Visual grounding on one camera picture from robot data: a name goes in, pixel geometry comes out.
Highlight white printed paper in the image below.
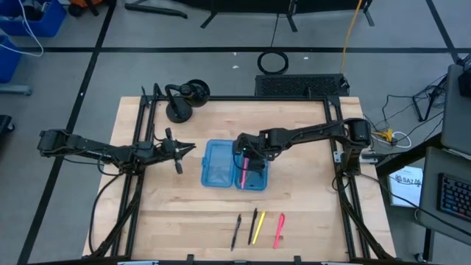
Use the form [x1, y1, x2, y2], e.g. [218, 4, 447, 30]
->
[389, 165, 424, 208]

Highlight black computer tower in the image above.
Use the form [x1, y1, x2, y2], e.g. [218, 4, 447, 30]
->
[254, 73, 350, 99]

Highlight long white cable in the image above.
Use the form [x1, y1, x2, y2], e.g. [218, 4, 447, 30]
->
[0, 0, 45, 58]

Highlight black stand with legs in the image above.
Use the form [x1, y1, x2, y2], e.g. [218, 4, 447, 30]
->
[171, 0, 375, 33]

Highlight black aluminium table frame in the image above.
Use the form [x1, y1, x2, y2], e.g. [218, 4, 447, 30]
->
[82, 83, 397, 262]

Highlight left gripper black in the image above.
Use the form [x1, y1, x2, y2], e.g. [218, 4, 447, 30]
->
[154, 127, 196, 176]

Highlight black floor cable bundle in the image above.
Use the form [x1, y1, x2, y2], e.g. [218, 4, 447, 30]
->
[380, 73, 448, 123]

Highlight thick pink marker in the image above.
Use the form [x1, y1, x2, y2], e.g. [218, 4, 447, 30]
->
[272, 213, 286, 250]

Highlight black pen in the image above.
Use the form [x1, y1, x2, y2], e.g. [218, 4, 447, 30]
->
[230, 213, 242, 252]
[247, 208, 258, 246]

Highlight gray desk top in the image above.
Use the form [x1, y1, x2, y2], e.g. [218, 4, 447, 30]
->
[440, 64, 471, 155]
[417, 146, 471, 263]

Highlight gray metal base bar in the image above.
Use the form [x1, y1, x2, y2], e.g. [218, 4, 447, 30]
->
[0, 83, 32, 96]

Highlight black floor bar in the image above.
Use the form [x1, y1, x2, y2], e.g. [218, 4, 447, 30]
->
[124, 2, 188, 20]

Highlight yellow power plug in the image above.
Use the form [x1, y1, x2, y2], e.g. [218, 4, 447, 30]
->
[369, 128, 394, 143]

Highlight white cable loop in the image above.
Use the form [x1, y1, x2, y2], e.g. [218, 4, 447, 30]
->
[391, 130, 413, 149]

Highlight blue plastic bin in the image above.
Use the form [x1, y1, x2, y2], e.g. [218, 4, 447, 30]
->
[0, 35, 22, 84]
[0, 0, 67, 38]

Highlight thin black cable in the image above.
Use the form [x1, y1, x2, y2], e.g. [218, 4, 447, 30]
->
[271, 13, 280, 48]

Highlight coiled black cable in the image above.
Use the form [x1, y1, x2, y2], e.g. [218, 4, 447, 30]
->
[257, 50, 289, 76]

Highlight black desk device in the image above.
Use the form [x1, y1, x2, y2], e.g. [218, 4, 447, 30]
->
[458, 53, 471, 99]

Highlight black caster foot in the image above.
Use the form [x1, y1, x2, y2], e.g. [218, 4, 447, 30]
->
[0, 114, 15, 135]

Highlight orange and black bag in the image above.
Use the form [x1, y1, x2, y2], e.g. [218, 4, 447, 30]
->
[68, 0, 111, 18]

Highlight thin pink pen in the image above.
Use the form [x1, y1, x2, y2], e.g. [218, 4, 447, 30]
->
[240, 157, 248, 189]

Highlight blue translucent plastic supply box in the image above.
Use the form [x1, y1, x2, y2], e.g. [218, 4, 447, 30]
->
[200, 138, 269, 191]

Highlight thick black cable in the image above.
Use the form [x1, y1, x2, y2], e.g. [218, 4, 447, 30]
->
[358, 172, 471, 230]
[88, 171, 124, 255]

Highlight black backlit keyboard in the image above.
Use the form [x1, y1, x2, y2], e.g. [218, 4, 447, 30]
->
[436, 172, 471, 224]

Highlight yellow pen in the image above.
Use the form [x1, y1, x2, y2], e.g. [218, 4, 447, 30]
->
[252, 211, 266, 245]

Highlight yellow cable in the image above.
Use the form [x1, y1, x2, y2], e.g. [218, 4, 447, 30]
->
[340, 0, 364, 74]

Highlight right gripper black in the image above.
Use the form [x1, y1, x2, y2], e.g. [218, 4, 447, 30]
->
[232, 132, 272, 172]

